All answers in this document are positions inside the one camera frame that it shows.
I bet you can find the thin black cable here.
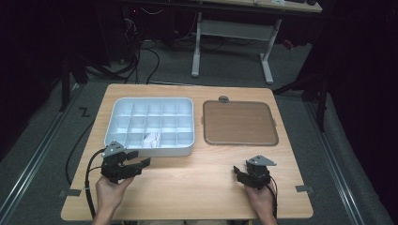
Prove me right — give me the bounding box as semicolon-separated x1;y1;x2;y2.
64;120;96;186

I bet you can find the brown square lid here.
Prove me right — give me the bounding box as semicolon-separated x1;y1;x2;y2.
202;99;280;147

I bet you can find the black computer case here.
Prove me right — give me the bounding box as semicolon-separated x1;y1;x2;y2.
101;4;143;65

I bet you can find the person's left hand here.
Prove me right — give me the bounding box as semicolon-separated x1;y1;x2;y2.
94;174;135;215

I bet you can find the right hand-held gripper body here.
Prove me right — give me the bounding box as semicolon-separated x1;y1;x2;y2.
245;155;278;191

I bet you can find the white compartment storage box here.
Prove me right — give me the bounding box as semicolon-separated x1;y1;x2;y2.
103;97;195;158

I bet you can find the metal floor rail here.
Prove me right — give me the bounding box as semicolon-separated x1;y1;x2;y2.
304;102;366;225
0;83;81;219

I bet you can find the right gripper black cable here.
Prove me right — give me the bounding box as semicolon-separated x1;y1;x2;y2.
267;175;280;220

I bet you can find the person's right hand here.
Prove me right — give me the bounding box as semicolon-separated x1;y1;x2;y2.
243;183;277;218

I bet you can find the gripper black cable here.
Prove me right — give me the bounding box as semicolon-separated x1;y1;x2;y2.
267;175;280;220
84;148;107;219

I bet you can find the bundle of black cables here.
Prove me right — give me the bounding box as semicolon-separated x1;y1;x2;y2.
123;38;161;85

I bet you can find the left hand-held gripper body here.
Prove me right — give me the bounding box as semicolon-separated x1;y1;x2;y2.
99;140;134;185

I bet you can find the white sock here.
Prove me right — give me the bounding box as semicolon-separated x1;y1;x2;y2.
143;131;162;148

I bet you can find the small red object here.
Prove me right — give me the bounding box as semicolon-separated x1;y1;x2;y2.
282;38;296;51

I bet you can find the white-legged wooden desk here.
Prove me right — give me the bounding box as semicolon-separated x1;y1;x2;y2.
191;0;323;86

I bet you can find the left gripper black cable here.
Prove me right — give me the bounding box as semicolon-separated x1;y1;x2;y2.
84;148;107;219

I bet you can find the black metal stand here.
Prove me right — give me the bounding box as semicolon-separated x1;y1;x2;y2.
271;69;330;133
58;51;90;113

